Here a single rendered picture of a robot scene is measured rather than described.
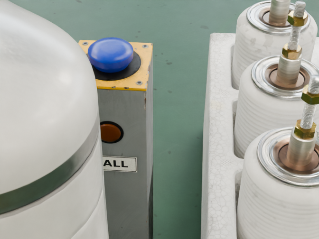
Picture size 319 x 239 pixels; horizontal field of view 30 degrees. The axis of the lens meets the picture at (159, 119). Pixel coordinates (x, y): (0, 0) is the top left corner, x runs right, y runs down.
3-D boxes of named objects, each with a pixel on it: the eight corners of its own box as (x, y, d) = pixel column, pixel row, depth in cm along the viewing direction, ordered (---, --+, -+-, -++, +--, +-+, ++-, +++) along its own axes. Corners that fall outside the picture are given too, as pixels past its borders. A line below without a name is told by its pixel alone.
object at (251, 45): (292, 110, 86) (314, 0, 74) (297, 157, 79) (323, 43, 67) (225, 106, 87) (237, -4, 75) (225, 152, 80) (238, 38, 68)
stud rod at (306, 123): (309, 146, 52) (325, 78, 47) (302, 151, 52) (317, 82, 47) (300, 140, 53) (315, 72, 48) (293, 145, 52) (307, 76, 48)
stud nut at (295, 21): (305, 17, 58) (307, 10, 58) (308, 26, 57) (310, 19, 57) (286, 17, 58) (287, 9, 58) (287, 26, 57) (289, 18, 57)
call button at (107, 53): (131, 81, 52) (130, 62, 51) (85, 79, 52) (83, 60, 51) (136, 55, 55) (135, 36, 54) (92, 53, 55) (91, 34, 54)
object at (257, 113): (299, 168, 78) (325, 53, 66) (310, 226, 70) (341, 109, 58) (225, 165, 78) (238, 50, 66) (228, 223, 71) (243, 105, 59)
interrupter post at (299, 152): (317, 160, 53) (324, 133, 51) (299, 173, 52) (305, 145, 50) (296, 146, 55) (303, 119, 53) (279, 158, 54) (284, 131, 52)
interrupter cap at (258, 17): (306, 6, 74) (307, 1, 73) (313, 40, 68) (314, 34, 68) (245, 3, 74) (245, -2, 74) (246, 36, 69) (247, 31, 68)
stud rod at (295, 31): (293, 64, 62) (305, 0, 57) (294, 69, 61) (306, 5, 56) (283, 64, 62) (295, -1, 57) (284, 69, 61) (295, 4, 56)
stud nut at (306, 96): (328, 99, 49) (330, 91, 48) (314, 108, 48) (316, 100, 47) (309, 88, 50) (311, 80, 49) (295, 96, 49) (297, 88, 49)
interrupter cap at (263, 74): (317, 60, 65) (318, 55, 65) (328, 104, 59) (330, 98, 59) (248, 58, 65) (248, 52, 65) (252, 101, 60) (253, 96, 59)
